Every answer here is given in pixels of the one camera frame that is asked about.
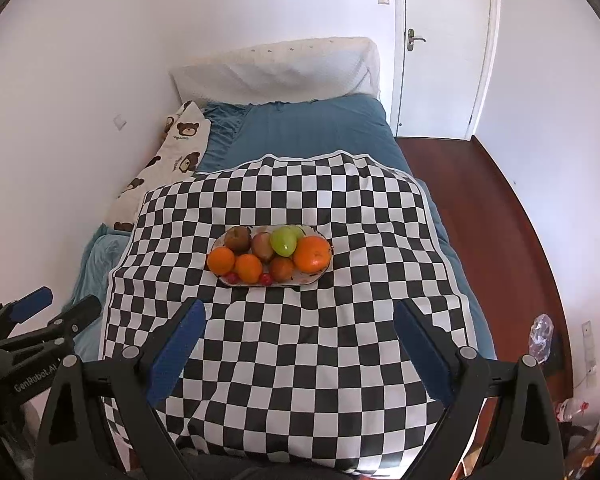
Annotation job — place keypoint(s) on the floral oval plate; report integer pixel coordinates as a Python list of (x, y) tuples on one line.
[(307, 277)]

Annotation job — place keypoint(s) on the bed with blue sheet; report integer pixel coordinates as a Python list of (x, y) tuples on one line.
[(310, 130)]

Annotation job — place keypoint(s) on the bear print pillow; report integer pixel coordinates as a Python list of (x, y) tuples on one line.
[(177, 155)]

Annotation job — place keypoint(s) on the large orange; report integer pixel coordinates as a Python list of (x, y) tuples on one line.
[(311, 253)]

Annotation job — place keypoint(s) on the white wall socket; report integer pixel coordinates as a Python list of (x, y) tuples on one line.
[(588, 340)]

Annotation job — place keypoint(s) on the white pillow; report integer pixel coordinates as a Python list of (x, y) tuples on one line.
[(275, 70)]

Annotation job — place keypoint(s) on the brown kiwi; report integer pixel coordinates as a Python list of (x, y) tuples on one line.
[(237, 239)]

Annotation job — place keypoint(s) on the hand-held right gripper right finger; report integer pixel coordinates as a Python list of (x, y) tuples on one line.
[(422, 355)]

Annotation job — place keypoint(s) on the large green apple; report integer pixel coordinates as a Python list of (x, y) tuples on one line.
[(283, 241)]

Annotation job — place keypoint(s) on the red capped plastic bottle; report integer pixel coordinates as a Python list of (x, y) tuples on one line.
[(570, 410)]

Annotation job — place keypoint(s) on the white door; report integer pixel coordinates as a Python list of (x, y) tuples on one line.
[(445, 45)]

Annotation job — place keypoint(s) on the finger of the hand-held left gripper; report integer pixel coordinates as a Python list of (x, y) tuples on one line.
[(30, 302), (80, 312)]

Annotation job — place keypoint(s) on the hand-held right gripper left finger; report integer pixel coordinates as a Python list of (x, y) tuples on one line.
[(180, 350)]

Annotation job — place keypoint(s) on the small brownish orange fruit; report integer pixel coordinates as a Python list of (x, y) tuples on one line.
[(281, 269)]

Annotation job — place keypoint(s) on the black white checkered cloth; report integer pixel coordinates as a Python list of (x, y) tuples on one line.
[(305, 360)]

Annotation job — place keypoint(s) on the orange tangerine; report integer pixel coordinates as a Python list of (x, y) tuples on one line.
[(221, 260), (249, 268)]

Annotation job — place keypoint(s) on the clear plastic bottle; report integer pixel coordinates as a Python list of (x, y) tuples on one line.
[(542, 335)]

